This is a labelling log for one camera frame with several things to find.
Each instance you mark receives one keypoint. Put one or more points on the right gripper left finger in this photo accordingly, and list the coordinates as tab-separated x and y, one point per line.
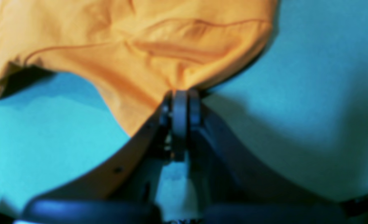
121	189

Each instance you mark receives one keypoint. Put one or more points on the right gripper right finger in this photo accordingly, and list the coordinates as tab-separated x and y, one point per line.
238	188

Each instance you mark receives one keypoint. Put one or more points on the orange T-shirt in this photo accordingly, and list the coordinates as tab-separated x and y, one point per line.
134	51

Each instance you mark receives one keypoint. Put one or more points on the green table cloth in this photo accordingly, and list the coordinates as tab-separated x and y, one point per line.
301	107

